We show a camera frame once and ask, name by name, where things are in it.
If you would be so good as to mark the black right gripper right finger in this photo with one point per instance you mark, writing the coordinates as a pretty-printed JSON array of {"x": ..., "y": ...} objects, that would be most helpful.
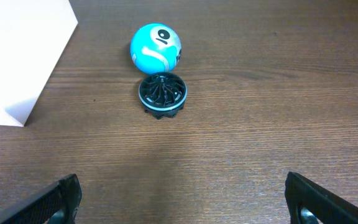
[{"x": 309, "y": 202}]

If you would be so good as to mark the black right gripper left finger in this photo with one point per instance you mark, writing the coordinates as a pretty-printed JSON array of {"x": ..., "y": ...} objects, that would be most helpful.
[{"x": 58, "y": 203}]

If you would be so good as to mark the blue ball toy with base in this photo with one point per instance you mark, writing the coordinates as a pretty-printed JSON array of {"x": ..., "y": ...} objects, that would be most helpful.
[{"x": 156, "y": 50}]

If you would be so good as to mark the white cardboard box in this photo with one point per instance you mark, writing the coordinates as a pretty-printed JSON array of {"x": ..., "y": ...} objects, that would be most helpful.
[{"x": 33, "y": 36}]

